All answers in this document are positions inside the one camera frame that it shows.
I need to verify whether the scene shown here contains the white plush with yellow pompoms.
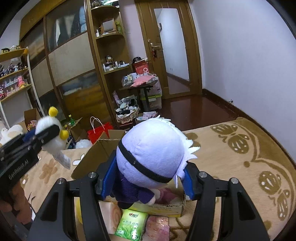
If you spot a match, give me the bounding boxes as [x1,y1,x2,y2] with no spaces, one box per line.
[35,106,71,169]

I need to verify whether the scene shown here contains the green tissue pack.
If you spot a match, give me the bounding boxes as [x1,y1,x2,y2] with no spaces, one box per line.
[115,209,149,241]

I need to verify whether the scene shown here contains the pink tissue pack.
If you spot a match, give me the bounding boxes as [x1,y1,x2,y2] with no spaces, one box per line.
[142,216,170,241]

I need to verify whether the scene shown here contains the purple white-haired plush doll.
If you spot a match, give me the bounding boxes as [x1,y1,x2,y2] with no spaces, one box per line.
[112,116,199,209]

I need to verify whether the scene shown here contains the pink swirl roll plush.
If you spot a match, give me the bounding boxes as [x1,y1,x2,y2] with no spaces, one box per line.
[99,201,122,235]

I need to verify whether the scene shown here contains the pink plush toy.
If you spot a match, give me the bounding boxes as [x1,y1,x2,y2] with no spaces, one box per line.
[153,188,182,205]

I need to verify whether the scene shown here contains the person left hand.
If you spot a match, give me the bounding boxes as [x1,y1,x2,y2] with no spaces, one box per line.
[1,181,32,225]

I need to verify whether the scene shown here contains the open cardboard box left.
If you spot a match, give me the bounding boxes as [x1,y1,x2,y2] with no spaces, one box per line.
[19,108,41,133]

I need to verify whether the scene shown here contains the open cardboard box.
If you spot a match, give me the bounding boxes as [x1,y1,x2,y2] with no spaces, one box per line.
[71,126,185,217]
[19,108,41,133]

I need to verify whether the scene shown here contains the large white cow plush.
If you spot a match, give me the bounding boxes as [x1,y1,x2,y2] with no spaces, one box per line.
[0,125,23,147]

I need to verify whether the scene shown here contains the green glass bottle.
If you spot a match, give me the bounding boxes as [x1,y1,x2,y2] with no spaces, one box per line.
[69,114,75,126]

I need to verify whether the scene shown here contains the white figurine shelf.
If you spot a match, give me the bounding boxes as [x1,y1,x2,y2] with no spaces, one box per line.
[1,46,45,128]

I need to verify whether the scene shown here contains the red paper gift bag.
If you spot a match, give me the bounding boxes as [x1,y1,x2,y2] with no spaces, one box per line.
[87,116,113,144]

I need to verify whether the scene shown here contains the wooden wardrobe cabinet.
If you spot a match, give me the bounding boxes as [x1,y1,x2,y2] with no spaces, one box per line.
[20,1,113,130]

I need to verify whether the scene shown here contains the beige flower blanket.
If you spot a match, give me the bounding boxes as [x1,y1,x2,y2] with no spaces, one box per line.
[21,118,295,240]

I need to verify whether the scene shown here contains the lace-trimmed basket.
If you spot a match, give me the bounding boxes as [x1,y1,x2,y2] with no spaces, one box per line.
[116,106,140,124]

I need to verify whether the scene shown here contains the small cardboard box on floor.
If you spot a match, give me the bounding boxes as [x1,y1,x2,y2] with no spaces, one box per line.
[135,111,158,123]

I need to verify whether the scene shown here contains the pink cloth on table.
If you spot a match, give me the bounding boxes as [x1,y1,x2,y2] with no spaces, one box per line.
[130,75,157,87]

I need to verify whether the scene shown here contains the small black side table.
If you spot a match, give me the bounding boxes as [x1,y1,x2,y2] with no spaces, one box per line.
[119,80,157,112]

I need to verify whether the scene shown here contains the clear plastic storage bin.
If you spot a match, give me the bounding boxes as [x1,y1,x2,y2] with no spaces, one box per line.
[141,94,162,111]

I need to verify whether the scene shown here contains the red box on table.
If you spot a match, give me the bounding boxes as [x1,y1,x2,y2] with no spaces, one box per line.
[132,59,149,75]

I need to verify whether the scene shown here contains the wooden corner shelf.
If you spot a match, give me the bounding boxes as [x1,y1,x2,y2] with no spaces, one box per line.
[84,1,136,128]

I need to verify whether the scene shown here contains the wooden glass door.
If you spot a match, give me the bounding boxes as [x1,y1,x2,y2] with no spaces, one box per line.
[135,1,202,99]

